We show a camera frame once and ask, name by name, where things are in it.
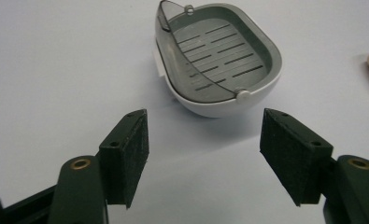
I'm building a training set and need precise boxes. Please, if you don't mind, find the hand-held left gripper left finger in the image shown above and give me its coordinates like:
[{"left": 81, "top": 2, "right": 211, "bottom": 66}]
[{"left": 97, "top": 108, "right": 150, "bottom": 209}]

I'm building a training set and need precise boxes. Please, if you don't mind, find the grey and white soap box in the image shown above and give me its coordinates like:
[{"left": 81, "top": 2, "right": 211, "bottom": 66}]
[{"left": 154, "top": 0, "right": 283, "bottom": 119}]

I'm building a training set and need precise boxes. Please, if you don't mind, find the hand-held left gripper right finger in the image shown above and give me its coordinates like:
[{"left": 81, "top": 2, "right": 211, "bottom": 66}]
[{"left": 259, "top": 107, "right": 334, "bottom": 207}]

